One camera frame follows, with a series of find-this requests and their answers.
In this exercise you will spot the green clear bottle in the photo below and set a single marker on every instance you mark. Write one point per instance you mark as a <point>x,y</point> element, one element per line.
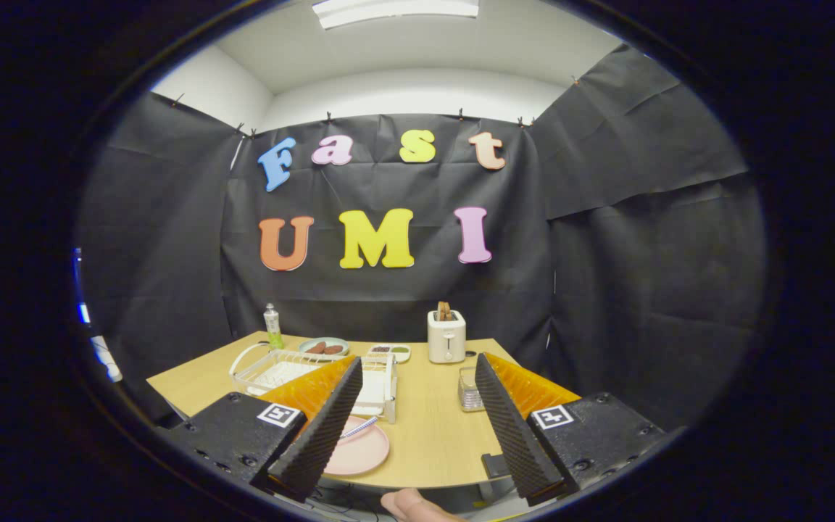
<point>273,330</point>

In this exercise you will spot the brown meat piece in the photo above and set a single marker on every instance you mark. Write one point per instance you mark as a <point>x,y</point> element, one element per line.
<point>333,349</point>
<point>315,348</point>

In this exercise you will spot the ceiling light panel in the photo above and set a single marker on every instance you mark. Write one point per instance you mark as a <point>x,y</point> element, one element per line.
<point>396,11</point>

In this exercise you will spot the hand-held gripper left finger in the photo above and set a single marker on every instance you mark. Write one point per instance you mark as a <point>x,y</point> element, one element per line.
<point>320,435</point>

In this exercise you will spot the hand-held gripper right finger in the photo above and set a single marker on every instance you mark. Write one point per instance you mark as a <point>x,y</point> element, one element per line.
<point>515,435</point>

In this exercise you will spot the brown bread slice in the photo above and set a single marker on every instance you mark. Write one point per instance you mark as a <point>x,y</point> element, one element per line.
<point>446,312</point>

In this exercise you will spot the blue lit screen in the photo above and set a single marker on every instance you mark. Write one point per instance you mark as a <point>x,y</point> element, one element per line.
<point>81,290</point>

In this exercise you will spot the pink plate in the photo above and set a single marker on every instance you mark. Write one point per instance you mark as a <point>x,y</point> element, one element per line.
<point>367,453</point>

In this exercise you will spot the light green plate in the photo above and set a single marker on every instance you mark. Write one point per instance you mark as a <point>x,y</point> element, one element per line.
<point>323,340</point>

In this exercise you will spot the white divided bean tray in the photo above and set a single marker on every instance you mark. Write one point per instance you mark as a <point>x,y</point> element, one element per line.
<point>392,357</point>

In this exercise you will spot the white device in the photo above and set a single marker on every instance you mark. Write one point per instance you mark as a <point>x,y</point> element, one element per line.
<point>106,359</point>

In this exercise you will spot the white toaster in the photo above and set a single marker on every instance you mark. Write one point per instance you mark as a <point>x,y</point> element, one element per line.
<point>446,341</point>

